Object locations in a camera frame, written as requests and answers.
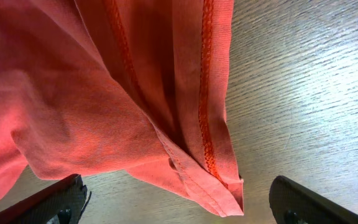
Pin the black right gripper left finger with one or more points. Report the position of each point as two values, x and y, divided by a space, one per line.
64 202

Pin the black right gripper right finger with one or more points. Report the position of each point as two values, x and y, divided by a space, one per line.
292 203

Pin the orange McKinney Boyd soccer t-shirt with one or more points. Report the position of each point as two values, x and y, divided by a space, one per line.
88 87

